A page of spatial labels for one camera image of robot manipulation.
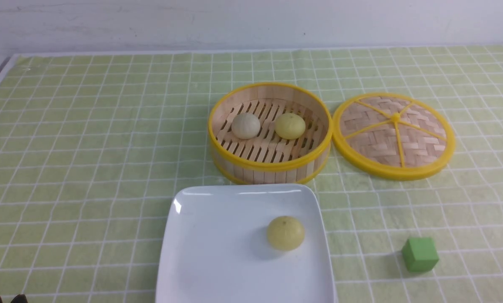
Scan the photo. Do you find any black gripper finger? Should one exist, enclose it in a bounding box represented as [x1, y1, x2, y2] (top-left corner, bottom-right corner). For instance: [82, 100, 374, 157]
[11, 295, 28, 303]

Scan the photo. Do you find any white steamed bun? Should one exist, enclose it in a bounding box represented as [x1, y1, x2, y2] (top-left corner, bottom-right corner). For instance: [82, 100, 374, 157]
[231, 113, 261, 140]

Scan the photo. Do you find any yellow steamed bun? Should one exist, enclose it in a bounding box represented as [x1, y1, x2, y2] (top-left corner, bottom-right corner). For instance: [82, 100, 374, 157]
[274, 112, 306, 140]
[266, 215, 306, 252]

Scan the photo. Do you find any white square plate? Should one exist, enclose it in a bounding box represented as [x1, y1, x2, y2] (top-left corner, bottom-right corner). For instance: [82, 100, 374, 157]
[155, 183, 338, 303]

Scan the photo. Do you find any yellow steamed bun on plate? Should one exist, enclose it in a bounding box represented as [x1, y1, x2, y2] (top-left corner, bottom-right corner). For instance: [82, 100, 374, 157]
[266, 215, 306, 252]

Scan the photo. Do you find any green checkered tablecloth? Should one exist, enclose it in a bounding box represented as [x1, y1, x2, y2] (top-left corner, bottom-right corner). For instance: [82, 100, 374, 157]
[0, 45, 503, 303]

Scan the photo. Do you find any bamboo steamer basket yellow rim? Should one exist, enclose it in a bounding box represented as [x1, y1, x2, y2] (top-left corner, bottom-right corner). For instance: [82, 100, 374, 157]
[208, 82, 333, 184]

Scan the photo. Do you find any green cube block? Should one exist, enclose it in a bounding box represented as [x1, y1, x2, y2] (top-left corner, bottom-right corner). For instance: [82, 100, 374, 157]
[402, 237, 439, 273]

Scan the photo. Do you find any woven bamboo steamer lid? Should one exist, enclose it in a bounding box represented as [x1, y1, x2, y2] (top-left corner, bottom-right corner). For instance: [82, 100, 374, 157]
[332, 93, 456, 181]

